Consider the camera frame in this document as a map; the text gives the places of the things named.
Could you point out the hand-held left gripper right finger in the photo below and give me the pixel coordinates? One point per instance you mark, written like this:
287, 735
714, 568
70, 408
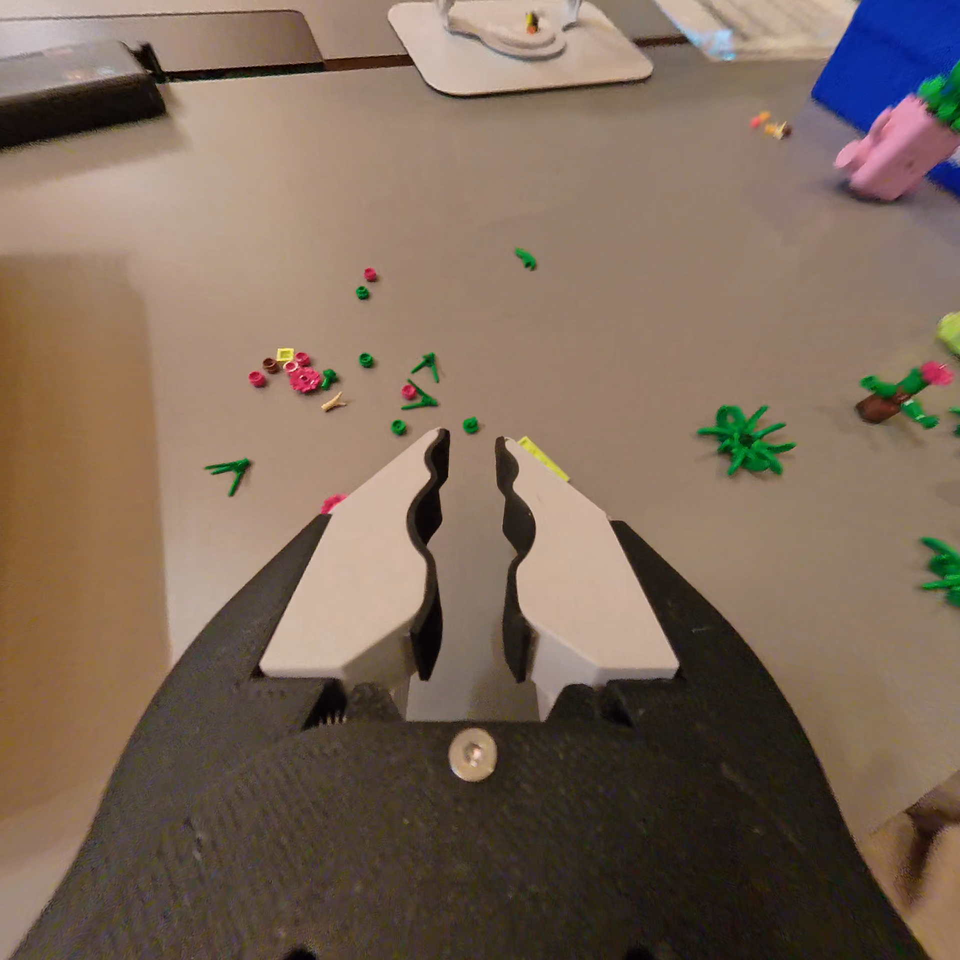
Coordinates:
592, 600

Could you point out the lime green flat toy plate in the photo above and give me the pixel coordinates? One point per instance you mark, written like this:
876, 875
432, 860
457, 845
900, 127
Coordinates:
544, 457

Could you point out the white book stand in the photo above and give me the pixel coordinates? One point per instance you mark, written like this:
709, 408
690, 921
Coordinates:
600, 64

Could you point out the pink toy pot with plant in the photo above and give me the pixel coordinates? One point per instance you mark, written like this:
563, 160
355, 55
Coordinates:
892, 150

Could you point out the white paper sheets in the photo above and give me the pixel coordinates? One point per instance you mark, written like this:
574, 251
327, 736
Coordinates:
750, 26

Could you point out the blue box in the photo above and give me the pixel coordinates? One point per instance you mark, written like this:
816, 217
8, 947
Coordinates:
885, 60

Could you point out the flat black device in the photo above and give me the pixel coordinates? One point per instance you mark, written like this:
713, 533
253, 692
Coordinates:
75, 90

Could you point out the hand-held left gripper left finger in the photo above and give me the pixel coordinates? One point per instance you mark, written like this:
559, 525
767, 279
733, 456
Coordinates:
352, 592

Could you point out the small orange toy pieces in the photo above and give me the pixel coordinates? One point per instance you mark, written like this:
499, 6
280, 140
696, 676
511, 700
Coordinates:
772, 129

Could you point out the green toy leaf cluster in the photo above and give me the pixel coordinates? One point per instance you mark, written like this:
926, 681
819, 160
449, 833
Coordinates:
946, 566
742, 439

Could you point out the scattered small toy pieces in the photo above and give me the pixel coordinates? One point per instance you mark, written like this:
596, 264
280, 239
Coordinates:
304, 379

